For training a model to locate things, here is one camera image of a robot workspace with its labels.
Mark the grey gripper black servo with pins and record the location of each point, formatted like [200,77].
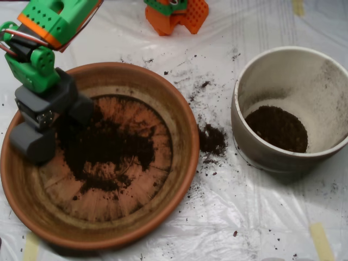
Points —
[46,104]

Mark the green orange robot arm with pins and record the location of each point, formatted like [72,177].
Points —
[35,73]

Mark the beige masking tape strip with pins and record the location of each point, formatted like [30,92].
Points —
[322,242]
[298,7]
[31,250]

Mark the white ceramic pot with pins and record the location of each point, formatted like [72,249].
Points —
[272,163]

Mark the spilled dark soil heap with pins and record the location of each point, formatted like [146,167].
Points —
[212,141]

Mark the dark soil in pot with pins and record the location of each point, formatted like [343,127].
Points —
[274,130]

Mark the terracotta plant saucer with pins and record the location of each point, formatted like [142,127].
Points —
[185,152]

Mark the dark soil pile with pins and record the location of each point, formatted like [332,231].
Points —
[108,144]

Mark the clear white plastic sheet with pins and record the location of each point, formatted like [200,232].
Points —
[272,204]

